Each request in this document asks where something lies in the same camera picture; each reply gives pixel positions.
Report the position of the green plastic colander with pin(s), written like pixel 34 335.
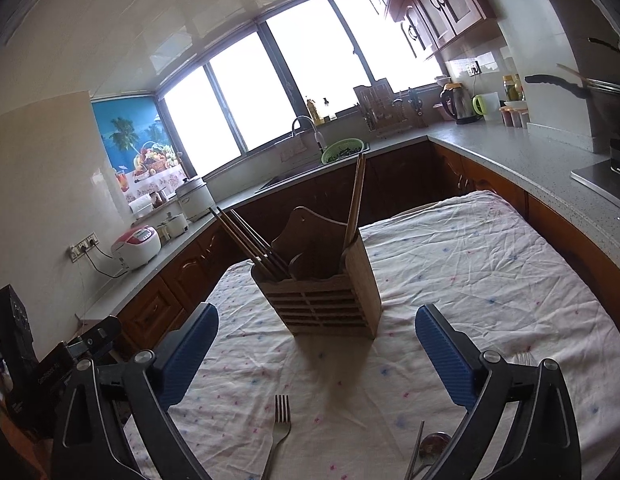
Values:
pixel 342 151

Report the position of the small white electric pot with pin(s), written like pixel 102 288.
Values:
pixel 172 224

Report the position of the wooden wall cabinets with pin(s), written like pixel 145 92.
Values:
pixel 430 5

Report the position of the floral printed tablecloth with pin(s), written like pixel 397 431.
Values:
pixel 490 285

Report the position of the reddish wooden chopstick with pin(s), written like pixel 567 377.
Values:
pixel 260 242

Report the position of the tropical fruit wall poster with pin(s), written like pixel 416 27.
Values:
pixel 139 150

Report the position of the silver metal spoon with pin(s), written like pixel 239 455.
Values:
pixel 435 444

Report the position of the steel electric kettle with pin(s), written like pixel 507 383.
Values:
pixel 455 103

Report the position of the curved sink faucet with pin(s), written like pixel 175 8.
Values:
pixel 316 135

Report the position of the steel kitchen sink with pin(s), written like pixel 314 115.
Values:
pixel 290 176

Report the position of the silver metal fork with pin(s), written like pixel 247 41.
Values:
pixel 281 422
pixel 524 358

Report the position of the yellow dish soap bottle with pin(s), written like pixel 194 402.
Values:
pixel 312 111

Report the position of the light wooden chopstick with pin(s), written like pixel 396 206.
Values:
pixel 358 194
pixel 351 205

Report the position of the wooden spatula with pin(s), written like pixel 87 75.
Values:
pixel 572 72

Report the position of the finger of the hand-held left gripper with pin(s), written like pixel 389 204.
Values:
pixel 100 332

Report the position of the large kitchen window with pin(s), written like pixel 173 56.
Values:
pixel 290 85

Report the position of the paper towel roll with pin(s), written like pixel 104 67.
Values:
pixel 141 206

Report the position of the wooden utensil holder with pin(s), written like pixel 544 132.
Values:
pixel 320 305

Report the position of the wooden base cabinets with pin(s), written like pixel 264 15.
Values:
pixel 154 305

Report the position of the wall power socket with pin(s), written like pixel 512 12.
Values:
pixel 472 67

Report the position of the wall socket strip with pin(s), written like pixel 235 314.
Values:
pixel 84 247

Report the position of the dark kitchen tool stand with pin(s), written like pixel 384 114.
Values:
pixel 415 105

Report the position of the dark pump bottle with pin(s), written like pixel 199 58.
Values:
pixel 326 110

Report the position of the small brown jug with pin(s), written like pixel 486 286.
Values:
pixel 159 199

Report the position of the gas stove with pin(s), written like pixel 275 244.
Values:
pixel 602 175

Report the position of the wooden dish rack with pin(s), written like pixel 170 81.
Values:
pixel 380 107

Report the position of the pink and white rice cooker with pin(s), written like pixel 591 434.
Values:
pixel 137 247

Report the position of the dark chopsticks bundle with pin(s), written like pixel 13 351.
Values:
pixel 239 241

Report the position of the black wok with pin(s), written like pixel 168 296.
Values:
pixel 555 82

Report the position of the orange lid spice jar set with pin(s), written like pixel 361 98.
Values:
pixel 515 115

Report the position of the large white rice cooker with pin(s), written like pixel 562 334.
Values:
pixel 193 198

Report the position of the glass pickle jar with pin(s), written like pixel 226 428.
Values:
pixel 511 88

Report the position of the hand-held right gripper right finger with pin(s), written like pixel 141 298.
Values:
pixel 445 355

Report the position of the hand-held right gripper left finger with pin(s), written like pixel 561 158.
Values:
pixel 189 345

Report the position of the white pitcher with green lid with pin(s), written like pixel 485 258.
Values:
pixel 486 106

